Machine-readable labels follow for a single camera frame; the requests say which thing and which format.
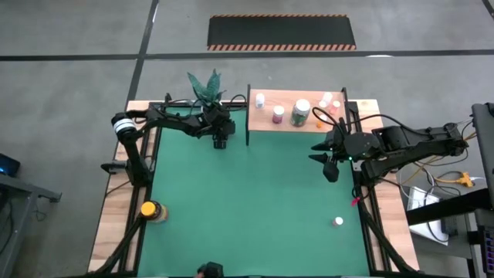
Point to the grey metal cart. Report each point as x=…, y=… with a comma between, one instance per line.
x=19, y=185

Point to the pale yellow pill bottle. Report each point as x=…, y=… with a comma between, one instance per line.
x=322, y=104

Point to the dark device with blue light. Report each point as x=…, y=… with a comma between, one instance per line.
x=7, y=167

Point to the pink tag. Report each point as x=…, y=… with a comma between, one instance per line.
x=354, y=201

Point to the wooden shelf with black frame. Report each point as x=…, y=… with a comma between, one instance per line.
x=285, y=127

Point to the yellow power splitter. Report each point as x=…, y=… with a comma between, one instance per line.
x=465, y=179

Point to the red medicine bottle white cap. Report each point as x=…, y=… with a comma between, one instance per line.
x=278, y=111

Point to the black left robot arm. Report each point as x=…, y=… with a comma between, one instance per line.
x=173, y=121

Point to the green snake plant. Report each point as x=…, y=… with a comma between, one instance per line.
x=206, y=87

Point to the black hazard-striped floor mat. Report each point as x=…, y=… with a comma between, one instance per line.
x=281, y=32

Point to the small white plastic bottle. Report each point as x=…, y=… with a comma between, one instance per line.
x=328, y=96
x=260, y=99

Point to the large jar with yellow lid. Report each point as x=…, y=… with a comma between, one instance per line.
x=149, y=209

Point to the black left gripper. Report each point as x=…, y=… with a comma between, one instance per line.
x=222, y=125

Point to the large green gummy vitamin bottle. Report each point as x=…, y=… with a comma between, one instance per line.
x=302, y=106

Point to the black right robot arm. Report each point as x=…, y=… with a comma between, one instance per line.
x=409, y=143

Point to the black aluminium table frame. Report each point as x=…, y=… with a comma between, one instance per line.
x=137, y=247

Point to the black side desk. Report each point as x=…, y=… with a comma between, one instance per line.
x=482, y=135

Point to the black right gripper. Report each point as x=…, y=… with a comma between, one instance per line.
x=339, y=150

